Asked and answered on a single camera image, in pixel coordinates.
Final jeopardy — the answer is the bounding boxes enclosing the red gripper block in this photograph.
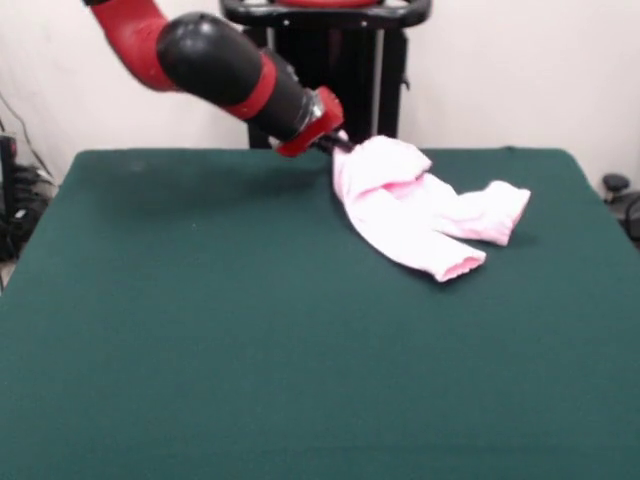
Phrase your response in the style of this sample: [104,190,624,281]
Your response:
[273,85,355,158]

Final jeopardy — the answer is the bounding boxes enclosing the pink child's pants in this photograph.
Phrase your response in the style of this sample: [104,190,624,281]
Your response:
[329,134,532,283]

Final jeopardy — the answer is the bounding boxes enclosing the dark green table cloth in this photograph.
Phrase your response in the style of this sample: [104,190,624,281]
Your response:
[0,146,640,480]

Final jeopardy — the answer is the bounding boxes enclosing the black office chair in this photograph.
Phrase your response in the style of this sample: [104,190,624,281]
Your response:
[601,172,640,251]

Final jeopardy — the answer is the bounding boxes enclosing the black electronics box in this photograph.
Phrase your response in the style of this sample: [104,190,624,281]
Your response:
[0,133,19,224]

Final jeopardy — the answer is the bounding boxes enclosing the black bag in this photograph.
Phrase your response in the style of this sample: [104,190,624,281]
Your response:
[0,205,40,262]

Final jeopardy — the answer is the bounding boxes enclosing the black robot pedestal with handle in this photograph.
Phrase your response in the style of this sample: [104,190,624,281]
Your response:
[219,0,433,150]

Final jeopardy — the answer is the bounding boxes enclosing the grey wall cable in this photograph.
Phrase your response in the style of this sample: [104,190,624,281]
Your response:
[0,92,55,176]

